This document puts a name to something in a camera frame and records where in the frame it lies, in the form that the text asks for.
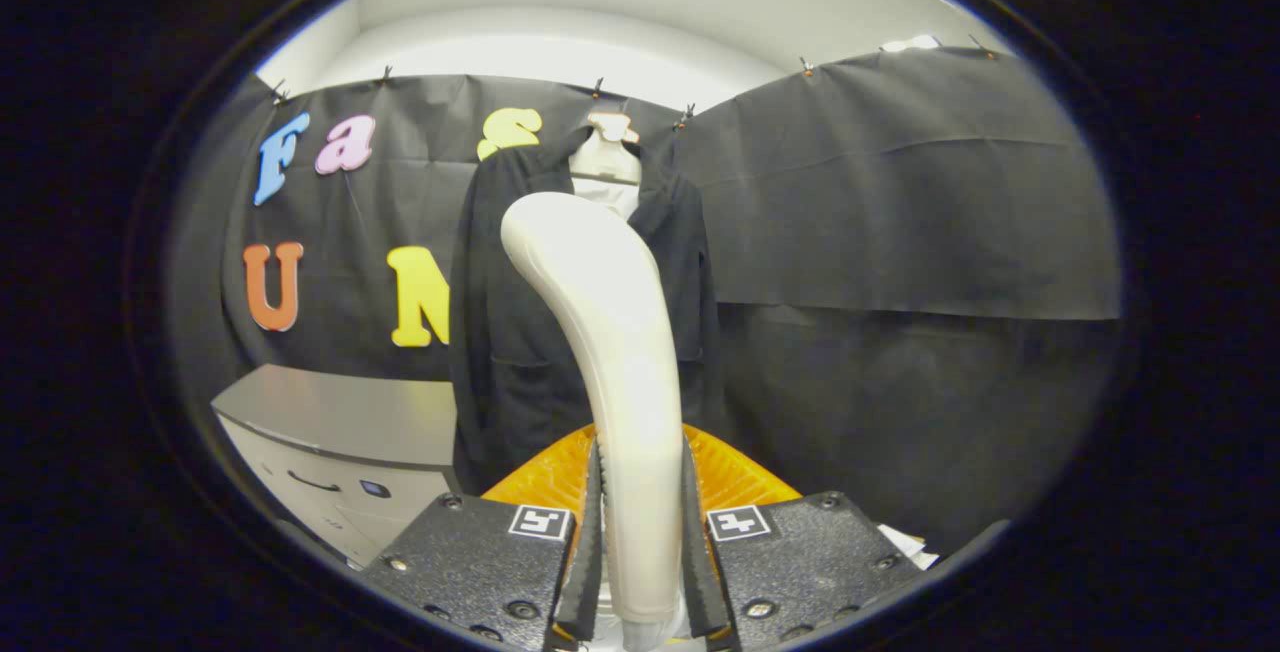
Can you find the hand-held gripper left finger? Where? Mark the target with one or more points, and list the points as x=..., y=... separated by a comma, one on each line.
x=480, y=562

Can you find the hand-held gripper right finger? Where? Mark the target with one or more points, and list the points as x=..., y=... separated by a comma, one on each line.
x=800, y=562

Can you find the black suit jacket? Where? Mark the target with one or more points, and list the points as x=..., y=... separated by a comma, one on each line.
x=500, y=332

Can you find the white garment steamer head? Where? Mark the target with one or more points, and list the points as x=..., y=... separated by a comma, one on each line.
x=620, y=332

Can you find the white shirt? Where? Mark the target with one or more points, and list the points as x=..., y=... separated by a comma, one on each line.
x=615, y=195

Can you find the white clothes hanger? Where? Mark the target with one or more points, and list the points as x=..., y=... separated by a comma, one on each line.
x=605, y=157

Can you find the white paper sheets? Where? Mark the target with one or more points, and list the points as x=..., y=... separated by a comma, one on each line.
x=908, y=547

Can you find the grey cabinet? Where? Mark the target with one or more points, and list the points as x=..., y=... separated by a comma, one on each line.
x=340, y=412

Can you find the plain black backdrop cloth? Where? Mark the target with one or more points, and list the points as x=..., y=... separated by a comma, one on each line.
x=900, y=232

